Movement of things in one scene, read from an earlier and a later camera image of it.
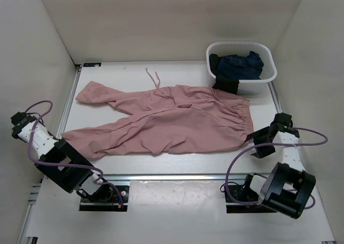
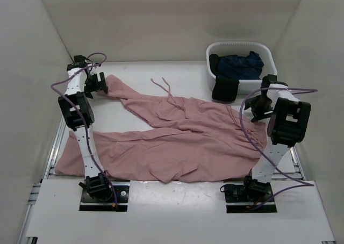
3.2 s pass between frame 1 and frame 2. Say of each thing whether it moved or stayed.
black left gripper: moved
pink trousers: moved
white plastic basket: stayed
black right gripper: moved
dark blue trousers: stayed
